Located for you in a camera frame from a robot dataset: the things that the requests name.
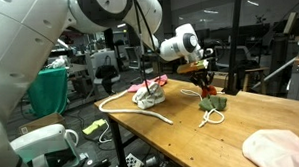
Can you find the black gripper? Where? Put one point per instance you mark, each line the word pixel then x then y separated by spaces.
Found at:
pixel 199 75

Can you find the orange plush ball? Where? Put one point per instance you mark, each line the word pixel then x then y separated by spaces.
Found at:
pixel 210 91

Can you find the white terry towel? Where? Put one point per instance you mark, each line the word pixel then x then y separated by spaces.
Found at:
pixel 150 96

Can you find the pink cloth orange print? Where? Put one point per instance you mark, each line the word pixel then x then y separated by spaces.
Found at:
pixel 139 86

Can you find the light pink cloth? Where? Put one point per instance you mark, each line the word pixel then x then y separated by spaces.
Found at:
pixel 275 149

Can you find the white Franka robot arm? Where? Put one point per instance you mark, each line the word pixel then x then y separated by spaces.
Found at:
pixel 21 48

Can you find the cardboard box white label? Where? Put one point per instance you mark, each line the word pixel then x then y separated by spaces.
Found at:
pixel 219 80

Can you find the gray office chair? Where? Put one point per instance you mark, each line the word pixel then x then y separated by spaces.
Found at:
pixel 225 57

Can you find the black vertical pole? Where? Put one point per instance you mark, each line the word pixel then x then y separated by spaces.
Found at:
pixel 234 40

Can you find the wooden stool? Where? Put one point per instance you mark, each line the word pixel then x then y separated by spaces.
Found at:
pixel 255 70

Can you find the silver metal pole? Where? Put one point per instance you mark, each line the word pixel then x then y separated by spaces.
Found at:
pixel 275 72

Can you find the black handbag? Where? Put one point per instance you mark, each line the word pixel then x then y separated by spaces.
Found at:
pixel 105 72

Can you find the black metal table leg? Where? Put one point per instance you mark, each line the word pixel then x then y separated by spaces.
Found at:
pixel 118 144

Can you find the leaning wooden plank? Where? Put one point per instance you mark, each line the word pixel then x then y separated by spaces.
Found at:
pixel 290 22

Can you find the checkerboard calibration card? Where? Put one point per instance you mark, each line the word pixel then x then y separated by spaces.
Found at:
pixel 132 162

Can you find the yellow green object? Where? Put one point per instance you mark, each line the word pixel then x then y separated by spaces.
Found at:
pixel 94 126

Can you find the green cloth cover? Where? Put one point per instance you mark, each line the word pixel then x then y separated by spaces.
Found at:
pixel 49 93

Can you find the flat brown cardboard box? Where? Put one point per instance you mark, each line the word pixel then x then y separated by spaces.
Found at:
pixel 40 122

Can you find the olive wrist camera box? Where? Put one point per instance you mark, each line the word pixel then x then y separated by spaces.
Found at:
pixel 190 67

